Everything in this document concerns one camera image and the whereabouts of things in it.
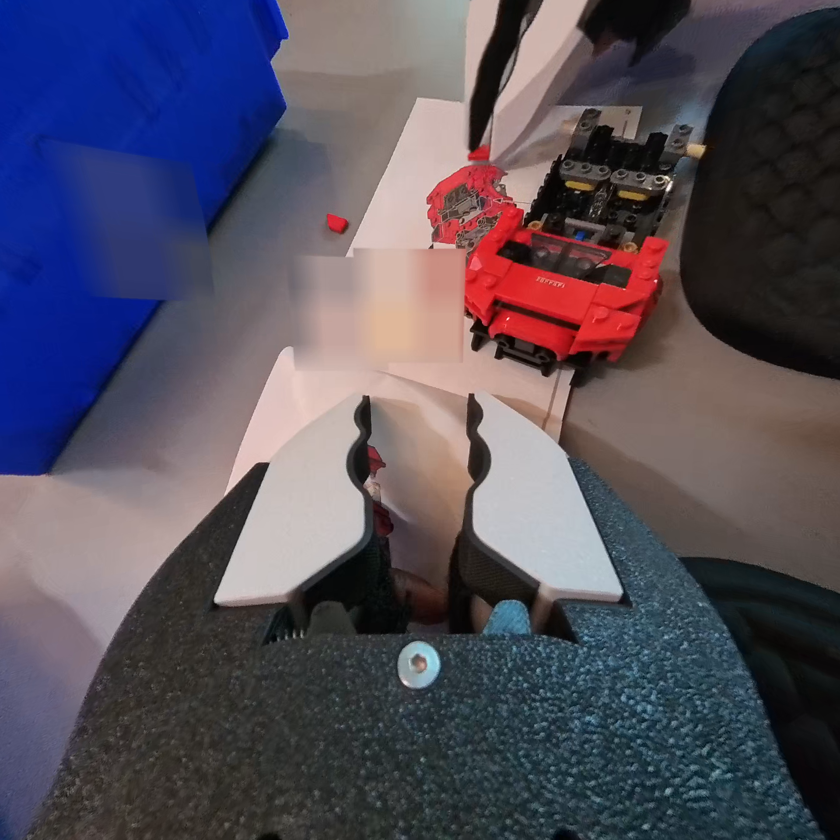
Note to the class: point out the person's left hand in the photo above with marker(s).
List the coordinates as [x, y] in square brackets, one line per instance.
[420, 594]

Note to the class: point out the small red lego piece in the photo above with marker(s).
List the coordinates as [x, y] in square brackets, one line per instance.
[337, 223]
[479, 154]

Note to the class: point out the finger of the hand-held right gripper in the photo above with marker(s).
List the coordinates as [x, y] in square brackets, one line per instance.
[544, 79]
[489, 65]

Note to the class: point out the white instruction booklet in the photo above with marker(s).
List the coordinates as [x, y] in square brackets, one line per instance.
[420, 164]

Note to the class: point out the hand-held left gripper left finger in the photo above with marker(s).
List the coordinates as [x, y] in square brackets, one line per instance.
[298, 512]

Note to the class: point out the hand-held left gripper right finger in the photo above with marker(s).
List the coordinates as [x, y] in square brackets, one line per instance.
[538, 505]

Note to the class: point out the red lego car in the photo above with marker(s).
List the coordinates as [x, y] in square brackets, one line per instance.
[558, 289]

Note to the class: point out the large blue plastic bin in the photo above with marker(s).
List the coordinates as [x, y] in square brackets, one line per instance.
[118, 79]

